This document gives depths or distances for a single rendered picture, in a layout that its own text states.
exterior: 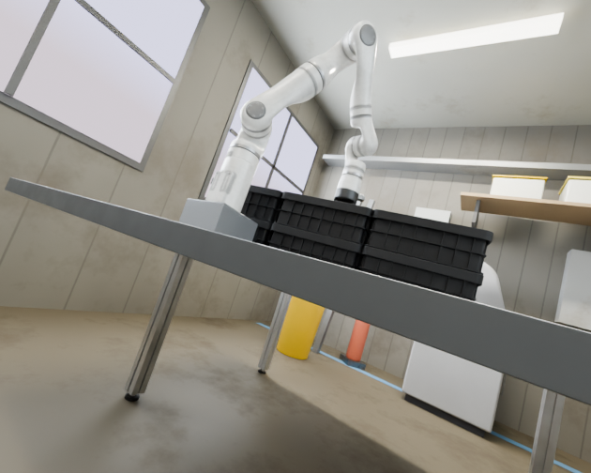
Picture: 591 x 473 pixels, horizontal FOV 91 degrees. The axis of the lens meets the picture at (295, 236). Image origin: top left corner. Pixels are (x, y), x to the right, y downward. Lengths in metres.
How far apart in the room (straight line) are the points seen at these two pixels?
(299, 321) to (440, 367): 1.18
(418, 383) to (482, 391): 0.43
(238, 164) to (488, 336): 0.70
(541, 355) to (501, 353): 0.02
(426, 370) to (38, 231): 2.89
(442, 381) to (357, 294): 2.53
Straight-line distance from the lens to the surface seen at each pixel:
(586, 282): 3.55
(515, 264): 3.62
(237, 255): 0.33
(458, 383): 2.76
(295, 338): 2.72
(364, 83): 1.04
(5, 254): 2.34
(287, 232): 0.90
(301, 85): 0.94
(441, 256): 0.83
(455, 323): 0.24
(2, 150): 2.27
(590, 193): 3.28
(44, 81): 2.33
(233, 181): 0.80
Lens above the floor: 0.68
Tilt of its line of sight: 8 degrees up
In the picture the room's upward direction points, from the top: 18 degrees clockwise
